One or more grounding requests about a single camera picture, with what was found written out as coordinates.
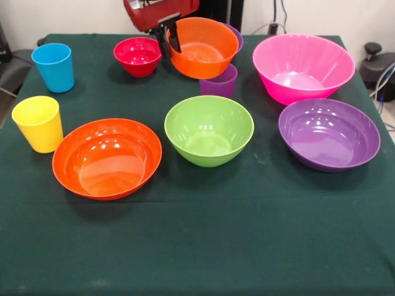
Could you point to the blue plastic cup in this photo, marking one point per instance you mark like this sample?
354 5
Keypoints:
57 77

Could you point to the purple plastic cup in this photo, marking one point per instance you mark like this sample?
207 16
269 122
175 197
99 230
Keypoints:
222 87

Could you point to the black equipment with knob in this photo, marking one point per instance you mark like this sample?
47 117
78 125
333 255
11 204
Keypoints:
375 71

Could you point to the dark green table cloth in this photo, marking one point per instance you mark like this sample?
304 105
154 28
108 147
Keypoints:
197 231

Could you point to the green bowl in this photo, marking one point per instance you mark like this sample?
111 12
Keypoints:
206 151

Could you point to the black chair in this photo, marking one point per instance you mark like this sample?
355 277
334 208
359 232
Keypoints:
14 71

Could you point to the small red bowl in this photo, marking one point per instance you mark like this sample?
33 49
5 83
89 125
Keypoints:
137 63

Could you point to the small orange bowl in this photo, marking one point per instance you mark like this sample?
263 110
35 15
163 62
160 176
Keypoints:
200 58

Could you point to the purple bowl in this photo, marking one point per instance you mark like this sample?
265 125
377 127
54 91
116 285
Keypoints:
239 37
327 142

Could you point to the large pink bowl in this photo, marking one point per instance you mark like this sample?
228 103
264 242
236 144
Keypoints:
302 89

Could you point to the yellow plastic cup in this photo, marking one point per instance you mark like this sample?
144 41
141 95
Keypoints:
38 135

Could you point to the large orange bowl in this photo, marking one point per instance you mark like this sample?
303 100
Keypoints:
105 160

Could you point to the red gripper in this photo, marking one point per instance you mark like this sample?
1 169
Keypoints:
160 13

